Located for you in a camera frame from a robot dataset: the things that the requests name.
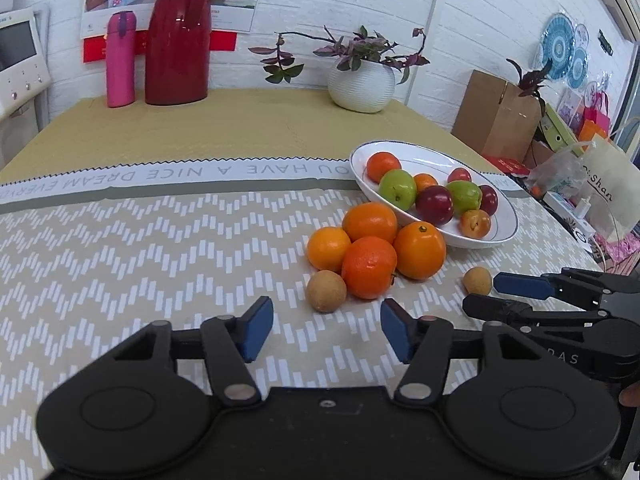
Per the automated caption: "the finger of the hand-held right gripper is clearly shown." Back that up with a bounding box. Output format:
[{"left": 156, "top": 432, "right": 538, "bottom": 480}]
[
  {"left": 462, "top": 294, "right": 612, "bottom": 332},
  {"left": 492, "top": 267, "right": 640, "bottom": 311}
]

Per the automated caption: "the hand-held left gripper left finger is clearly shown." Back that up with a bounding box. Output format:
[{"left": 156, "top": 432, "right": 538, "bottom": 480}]
[{"left": 112, "top": 296, "right": 275, "bottom": 407}]

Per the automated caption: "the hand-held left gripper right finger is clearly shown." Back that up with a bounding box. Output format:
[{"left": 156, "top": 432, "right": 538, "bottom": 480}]
[{"left": 380, "top": 298, "right": 543, "bottom": 406}]

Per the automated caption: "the small brown kiwi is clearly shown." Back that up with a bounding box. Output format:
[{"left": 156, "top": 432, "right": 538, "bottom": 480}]
[
  {"left": 306, "top": 270, "right": 348, "bottom": 313},
  {"left": 462, "top": 267, "right": 493, "bottom": 297}
]

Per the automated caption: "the white plate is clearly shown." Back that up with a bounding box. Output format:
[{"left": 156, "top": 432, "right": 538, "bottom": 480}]
[{"left": 349, "top": 140, "right": 518, "bottom": 250}]

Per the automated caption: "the dark red plum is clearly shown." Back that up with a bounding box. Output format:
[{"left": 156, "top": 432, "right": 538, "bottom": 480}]
[
  {"left": 478, "top": 184, "right": 499, "bottom": 217},
  {"left": 415, "top": 185, "right": 455, "bottom": 226}
]

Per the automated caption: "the green apple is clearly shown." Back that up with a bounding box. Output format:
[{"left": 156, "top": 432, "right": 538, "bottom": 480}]
[
  {"left": 445, "top": 180, "right": 483, "bottom": 218},
  {"left": 378, "top": 169, "right": 418, "bottom": 212}
]

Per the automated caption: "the orange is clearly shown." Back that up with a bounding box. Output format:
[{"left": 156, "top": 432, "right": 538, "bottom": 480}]
[
  {"left": 342, "top": 202, "right": 399, "bottom": 243},
  {"left": 393, "top": 221, "right": 447, "bottom": 281},
  {"left": 366, "top": 151, "right": 402, "bottom": 184},
  {"left": 341, "top": 236, "right": 398, "bottom": 300}
]

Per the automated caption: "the clear plastic bag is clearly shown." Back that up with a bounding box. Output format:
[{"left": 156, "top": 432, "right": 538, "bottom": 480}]
[{"left": 527, "top": 147, "right": 586, "bottom": 196}]

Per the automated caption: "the red flat box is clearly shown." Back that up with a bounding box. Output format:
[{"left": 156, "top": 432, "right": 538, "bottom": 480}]
[{"left": 487, "top": 155, "right": 531, "bottom": 176}]

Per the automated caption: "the white paper bag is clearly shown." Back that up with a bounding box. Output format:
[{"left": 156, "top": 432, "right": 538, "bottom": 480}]
[{"left": 580, "top": 135, "right": 640, "bottom": 241}]

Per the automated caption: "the green box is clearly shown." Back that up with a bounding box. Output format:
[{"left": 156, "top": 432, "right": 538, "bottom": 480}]
[{"left": 537, "top": 102, "right": 583, "bottom": 156}]

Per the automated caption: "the cardboard box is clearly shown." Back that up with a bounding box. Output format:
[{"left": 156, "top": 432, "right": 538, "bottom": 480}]
[{"left": 451, "top": 70, "right": 543, "bottom": 158}]

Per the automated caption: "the pink gift bag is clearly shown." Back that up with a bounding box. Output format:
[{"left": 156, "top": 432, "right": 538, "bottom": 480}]
[{"left": 582, "top": 91, "right": 611, "bottom": 126}]

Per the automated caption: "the dark purple plant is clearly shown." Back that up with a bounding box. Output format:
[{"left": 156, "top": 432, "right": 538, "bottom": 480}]
[{"left": 506, "top": 57, "right": 553, "bottom": 118}]

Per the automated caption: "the potted purple plant white pot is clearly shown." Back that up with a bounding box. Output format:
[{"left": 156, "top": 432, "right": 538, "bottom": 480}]
[{"left": 248, "top": 25, "right": 431, "bottom": 114}]

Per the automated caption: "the pink bottle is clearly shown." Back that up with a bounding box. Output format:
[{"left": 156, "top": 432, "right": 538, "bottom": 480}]
[{"left": 105, "top": 11, "right": 138, "bottom": 109}]

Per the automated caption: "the red thermos jug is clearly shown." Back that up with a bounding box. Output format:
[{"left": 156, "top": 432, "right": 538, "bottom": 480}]
[{"left": 145, "top": 0, "right": 212, "bottom": 107}]

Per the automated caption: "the white water dispenser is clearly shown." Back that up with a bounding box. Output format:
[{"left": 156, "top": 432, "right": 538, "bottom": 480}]
[{"left": 0, "top": 2, "right": 53, "bottom": 161}]

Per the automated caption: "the medium blue wall decoration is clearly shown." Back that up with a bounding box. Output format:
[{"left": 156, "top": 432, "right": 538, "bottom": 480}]
[{"left": 570, "top": 47, "right": 590, "bottom": 88}]

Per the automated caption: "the large blue wall decoration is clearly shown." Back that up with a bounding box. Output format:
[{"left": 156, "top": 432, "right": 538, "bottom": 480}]
[{"left": 541, "top": 12, "right": 576, "bottom": 81}]

